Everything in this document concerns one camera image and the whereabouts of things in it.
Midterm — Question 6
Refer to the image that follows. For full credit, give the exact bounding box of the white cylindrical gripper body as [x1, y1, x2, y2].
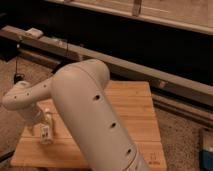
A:
[18, 106, 43, 126]

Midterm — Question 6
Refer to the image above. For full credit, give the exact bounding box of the small white bottle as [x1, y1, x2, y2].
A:
[40, 112, 53, 144]

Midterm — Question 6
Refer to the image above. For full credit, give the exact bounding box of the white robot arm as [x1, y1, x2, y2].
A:
[2, 59, 151, 171]

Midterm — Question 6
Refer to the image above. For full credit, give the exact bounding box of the small white block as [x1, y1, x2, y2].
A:
[25, 28, 43, 38]

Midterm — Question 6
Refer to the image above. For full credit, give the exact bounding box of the long wooden beam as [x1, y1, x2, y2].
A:
[0, 25, 213, 107]

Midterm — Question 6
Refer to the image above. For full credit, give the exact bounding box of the blue box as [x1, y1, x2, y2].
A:
[199, 128, 213, 171]

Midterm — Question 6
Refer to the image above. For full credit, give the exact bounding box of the black cable with plug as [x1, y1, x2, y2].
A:
[12, 36, 26, 86]

